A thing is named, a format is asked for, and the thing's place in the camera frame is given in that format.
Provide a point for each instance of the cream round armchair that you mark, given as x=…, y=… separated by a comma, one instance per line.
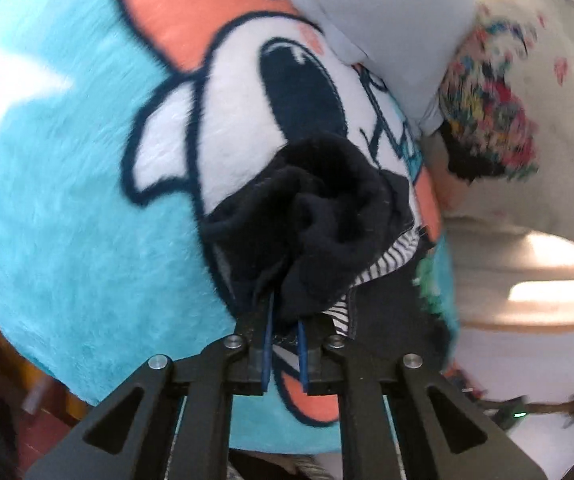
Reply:
x=492, y=270

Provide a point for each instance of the black pants with striped lining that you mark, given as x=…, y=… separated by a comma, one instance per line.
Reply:
x=337, y=185

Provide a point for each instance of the teal cartoon printed blanket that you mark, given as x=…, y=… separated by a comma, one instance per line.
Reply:
x=67, y=235

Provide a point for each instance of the cream floral printed pillow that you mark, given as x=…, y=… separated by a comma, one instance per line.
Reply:
x=552, y=125

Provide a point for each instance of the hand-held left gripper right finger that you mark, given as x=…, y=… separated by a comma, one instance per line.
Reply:
x=305, y=360

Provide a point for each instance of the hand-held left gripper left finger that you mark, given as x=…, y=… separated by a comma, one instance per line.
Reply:
x=267, y=355

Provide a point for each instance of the grey plush pillow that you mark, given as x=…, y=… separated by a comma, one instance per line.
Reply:
x=392, y=25

